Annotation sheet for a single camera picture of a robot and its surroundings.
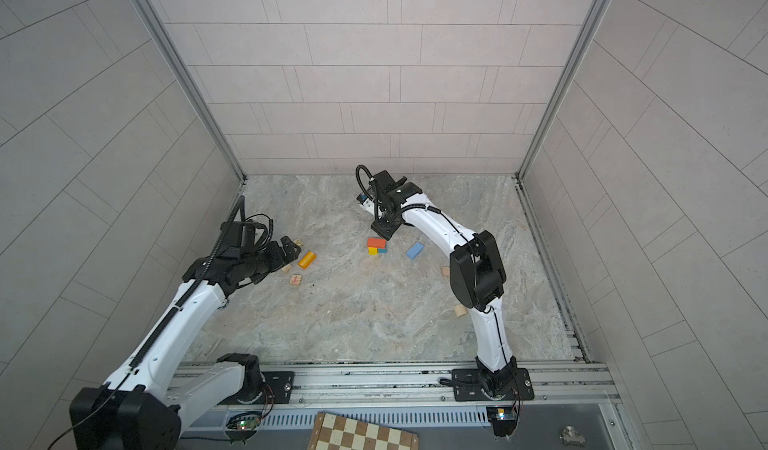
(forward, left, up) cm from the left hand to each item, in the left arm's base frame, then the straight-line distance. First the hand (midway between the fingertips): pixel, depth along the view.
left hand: (297, 250), depth 80 cm
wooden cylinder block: (-11, -45, -13) cm, 48 cm away
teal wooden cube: (+7, -22, -13) cm, 27 cm away
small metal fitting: (-39, -65, -11) cm, 76 cm away
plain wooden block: (+1, -42, -14) cm, 44 cm away
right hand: (+12, -23, -5) cm, 27 cm away
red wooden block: (+11, -20, -15) cm, 27 cm away
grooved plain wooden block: (-8, -1, +7) cm, 11 cm away
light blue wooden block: (+8, -32, -15) cm, 37 cm away
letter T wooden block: (-3, +4, -13) cm, 14 cm away
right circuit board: (-36, -52, -14) cm, 65 cm away
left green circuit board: (-38, +6, -10) cm, 39 cm away
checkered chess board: (-38, -14, -10) cm, 42 cm away
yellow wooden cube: (+8, -19, -14) cm, 25 cm away
